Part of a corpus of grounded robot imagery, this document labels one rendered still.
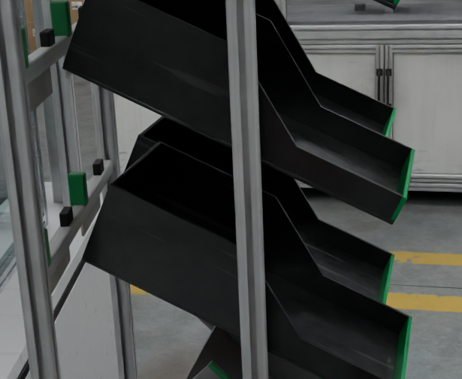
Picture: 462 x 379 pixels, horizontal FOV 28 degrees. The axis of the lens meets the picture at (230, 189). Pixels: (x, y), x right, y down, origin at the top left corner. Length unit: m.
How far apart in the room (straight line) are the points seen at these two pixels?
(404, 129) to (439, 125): 0.17
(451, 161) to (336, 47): 0.80
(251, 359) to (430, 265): 3.37
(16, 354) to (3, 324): 0.13
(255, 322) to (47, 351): 0.17
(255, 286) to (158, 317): 2.96
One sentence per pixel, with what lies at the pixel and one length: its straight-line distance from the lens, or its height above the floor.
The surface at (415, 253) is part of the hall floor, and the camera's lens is 4.22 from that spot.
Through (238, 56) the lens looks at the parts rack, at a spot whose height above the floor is 1.48.
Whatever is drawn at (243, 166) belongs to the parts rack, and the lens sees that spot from 0.69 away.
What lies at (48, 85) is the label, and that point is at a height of 1.44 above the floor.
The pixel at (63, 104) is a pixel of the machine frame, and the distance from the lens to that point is 2.24.
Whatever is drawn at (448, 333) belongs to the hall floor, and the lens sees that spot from 3.53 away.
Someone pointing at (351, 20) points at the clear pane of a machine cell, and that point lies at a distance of 4.62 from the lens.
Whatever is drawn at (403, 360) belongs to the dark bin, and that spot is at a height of 1.21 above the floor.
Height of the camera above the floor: 1.60
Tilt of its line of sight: 18 degrees down
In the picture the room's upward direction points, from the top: 3 degrees counter-clockwise
